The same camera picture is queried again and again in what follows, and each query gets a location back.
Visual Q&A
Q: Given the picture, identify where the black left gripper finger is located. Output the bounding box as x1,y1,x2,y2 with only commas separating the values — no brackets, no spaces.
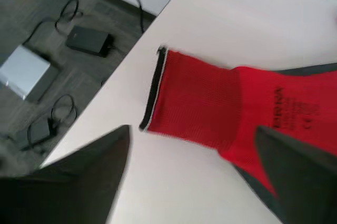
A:
254,126,337,224
0,125,131,224

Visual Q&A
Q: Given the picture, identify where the red knit work glove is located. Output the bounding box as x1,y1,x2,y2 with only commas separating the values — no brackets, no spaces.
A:
138,46,337,224

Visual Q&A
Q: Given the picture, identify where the small black power adapter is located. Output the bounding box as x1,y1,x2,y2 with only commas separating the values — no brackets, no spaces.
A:
16,120,57,151

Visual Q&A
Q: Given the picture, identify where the silver metal box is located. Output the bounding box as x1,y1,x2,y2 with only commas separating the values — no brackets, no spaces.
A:
0,44,61,101

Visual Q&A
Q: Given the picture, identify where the large black power brick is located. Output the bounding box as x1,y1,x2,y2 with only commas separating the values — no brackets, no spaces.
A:
65,25,114,58

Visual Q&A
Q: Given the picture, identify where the thin looped black cable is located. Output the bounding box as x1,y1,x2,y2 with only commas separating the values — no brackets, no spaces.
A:
27,94,80,154
22,0,84,47

